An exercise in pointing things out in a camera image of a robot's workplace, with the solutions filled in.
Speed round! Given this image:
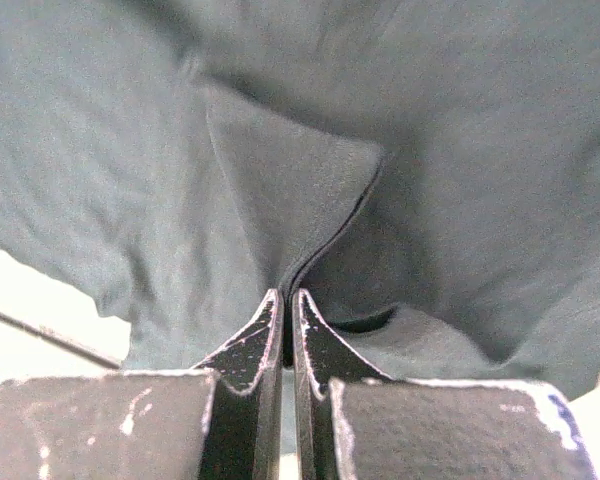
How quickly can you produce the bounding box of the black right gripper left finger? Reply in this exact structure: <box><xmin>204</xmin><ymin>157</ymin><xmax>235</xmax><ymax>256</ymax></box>
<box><xmin>0</xmin><ymin>289</ymin><xmax>284</xmax><ymax>479</ymax></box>

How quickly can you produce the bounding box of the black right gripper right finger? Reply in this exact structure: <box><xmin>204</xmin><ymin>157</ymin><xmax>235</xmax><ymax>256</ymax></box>
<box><xmin>292</xmin><ymin>289</ymin><xmax>597</xmax><ymax>479</ymax></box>

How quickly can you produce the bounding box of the black t shirt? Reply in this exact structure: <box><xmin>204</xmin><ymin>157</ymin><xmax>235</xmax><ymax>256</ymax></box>
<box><xmin>0</xmin><ymin>1</ymin><xmax>600</xmax><ymax>397</ymax></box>

